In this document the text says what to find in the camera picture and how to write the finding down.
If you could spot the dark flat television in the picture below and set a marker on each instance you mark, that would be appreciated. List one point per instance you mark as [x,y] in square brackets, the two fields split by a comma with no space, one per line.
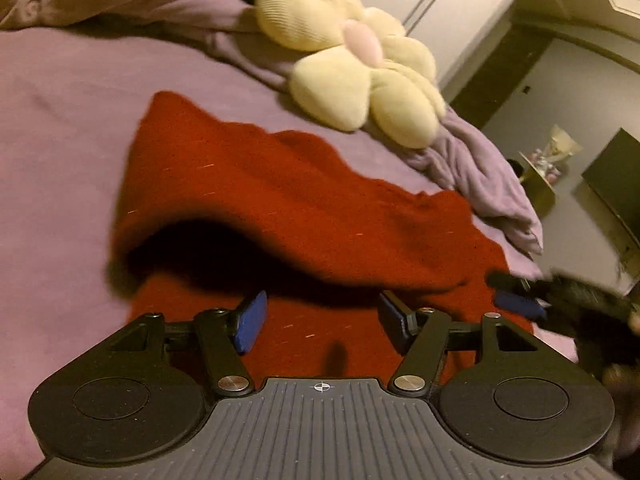
[614,176]

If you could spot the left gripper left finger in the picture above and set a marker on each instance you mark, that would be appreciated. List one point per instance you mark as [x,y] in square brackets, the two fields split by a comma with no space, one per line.
[202,356]

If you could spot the red knitted garment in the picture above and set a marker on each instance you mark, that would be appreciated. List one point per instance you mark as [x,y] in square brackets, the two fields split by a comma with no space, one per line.
[211,211]

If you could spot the small side table with items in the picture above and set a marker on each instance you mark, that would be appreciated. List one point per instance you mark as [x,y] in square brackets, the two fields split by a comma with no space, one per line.
[546,166]

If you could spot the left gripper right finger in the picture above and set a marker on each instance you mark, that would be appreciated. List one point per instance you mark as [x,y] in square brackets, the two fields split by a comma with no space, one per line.
[436,349]

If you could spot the cream flower-shaped plush pillow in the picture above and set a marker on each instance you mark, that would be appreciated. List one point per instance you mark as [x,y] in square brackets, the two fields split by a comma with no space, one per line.
[357,65]

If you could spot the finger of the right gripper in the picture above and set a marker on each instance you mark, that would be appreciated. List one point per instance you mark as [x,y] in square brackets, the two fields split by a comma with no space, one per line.
[522,306]

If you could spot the purple bed sheet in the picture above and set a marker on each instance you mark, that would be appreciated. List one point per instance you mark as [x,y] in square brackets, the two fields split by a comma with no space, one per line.
[71,101]

